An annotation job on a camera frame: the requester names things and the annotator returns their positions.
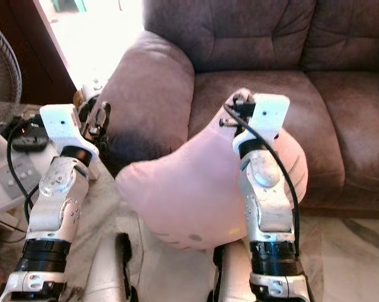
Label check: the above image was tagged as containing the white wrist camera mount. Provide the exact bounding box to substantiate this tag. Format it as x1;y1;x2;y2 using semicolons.
40;104;93;158
233;93;291;155

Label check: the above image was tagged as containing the white robot leg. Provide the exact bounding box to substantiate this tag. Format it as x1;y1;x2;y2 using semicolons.
82;233;135;302
210;242;257;302

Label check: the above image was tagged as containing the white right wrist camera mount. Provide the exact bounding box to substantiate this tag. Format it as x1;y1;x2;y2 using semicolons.
233;93;291;155

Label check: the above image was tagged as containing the pink plush pillow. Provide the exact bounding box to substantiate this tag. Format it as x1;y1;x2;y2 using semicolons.
116;88;309;251

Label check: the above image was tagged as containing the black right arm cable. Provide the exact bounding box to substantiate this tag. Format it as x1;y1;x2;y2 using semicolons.
223;103;302;255

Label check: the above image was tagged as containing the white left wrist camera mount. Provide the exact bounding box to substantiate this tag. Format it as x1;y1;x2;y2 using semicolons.
40;104;93;158

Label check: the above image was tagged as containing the brown fabric sofa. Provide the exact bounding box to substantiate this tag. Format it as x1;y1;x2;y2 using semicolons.
98;0;379;218

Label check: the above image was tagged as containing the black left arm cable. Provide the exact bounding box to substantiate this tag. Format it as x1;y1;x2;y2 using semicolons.
6;121;40;222

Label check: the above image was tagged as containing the small white round device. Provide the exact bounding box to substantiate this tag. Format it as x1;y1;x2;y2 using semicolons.
75;77;109;106

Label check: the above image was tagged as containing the grey standing fan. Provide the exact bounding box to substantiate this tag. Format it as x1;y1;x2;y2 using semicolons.
0;18;57;213

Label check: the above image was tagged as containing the white robot right leg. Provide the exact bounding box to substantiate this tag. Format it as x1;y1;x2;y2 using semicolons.
210;242;257;302

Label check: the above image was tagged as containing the dark wooden door frame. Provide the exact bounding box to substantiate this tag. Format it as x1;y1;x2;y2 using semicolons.
0;0;78;106

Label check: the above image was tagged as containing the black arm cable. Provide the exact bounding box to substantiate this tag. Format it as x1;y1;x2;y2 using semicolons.
6;121;40;222
223;103;302;255

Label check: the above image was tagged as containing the black power adapter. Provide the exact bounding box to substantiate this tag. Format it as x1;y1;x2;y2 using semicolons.
13;118;50;153

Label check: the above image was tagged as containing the white robot left leg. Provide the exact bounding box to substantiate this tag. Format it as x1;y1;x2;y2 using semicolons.
82;233;135;302

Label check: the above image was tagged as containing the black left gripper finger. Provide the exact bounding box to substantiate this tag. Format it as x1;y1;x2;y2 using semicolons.
97;102;112;142

